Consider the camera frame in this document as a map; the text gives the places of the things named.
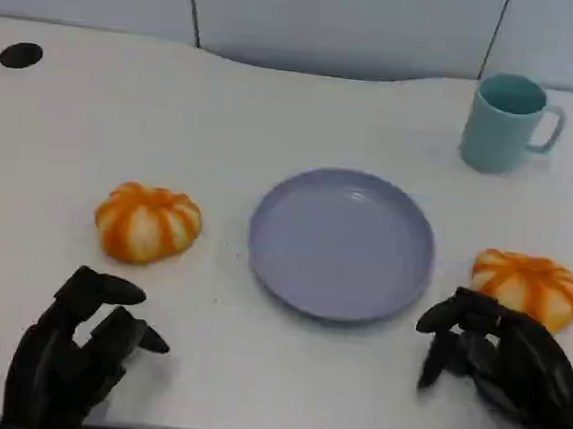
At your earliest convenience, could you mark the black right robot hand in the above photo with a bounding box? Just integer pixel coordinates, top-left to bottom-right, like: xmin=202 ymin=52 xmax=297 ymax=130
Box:
xmin=406 ymin=282 xmax=573 ymax=429

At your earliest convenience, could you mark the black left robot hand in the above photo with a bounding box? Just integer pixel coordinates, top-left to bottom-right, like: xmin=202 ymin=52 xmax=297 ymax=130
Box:
xmin=0 ymin=259 xmax=178 ymax=429

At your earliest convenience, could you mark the orange and white bread roll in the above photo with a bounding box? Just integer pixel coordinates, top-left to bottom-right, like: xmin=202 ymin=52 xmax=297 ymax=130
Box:
xmin=90 ymin=178 xmax=206 ymax=271
xmin=466 ymin=246 xmax=573 ymax=337

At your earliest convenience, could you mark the lilac plate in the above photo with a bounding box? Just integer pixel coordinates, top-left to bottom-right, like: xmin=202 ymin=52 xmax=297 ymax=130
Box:
xmin=241 ymin=161 xmax=443 ymax=331

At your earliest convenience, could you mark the pale green mug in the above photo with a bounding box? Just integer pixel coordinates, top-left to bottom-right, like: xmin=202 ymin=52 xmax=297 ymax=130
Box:
xmin=456 ymin=70 xmax=571 ymax=180

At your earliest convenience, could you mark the black table cable hole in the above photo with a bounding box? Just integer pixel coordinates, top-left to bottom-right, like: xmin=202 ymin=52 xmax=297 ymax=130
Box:
xmin=0 ymin=40 xmax=45 ymax=73

